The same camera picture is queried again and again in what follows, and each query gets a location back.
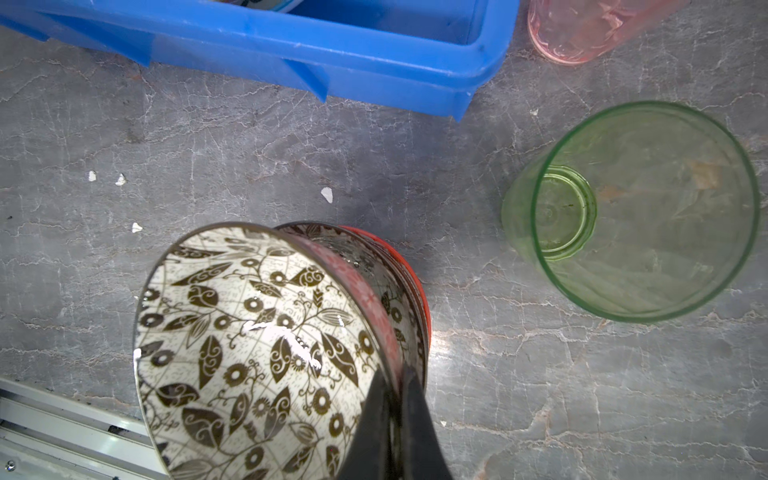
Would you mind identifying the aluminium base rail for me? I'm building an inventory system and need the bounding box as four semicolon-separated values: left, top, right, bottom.
1;378;168;479

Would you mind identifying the white watermelon pattern plate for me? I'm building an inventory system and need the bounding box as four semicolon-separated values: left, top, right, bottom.
216;0;303;12

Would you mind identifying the brown leaf pattern bowl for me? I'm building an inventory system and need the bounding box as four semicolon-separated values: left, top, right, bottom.
133;222;403;479
277;221;430;386

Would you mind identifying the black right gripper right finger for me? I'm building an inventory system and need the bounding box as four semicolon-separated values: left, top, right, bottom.
401;365;452;480

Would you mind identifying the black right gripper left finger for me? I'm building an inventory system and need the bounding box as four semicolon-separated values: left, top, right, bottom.
337;370;392;480

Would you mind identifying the red patterned bowl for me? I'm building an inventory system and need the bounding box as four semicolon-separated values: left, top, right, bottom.
345;226;433;349

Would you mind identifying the green transparent plastic cup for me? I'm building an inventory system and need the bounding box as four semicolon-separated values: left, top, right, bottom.
501;101;760;323

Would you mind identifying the pink transparent plastic cup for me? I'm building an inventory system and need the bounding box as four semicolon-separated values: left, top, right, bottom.
528;0;687;66

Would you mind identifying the blue plastic bin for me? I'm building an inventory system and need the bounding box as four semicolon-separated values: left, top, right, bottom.
1;1;519;119

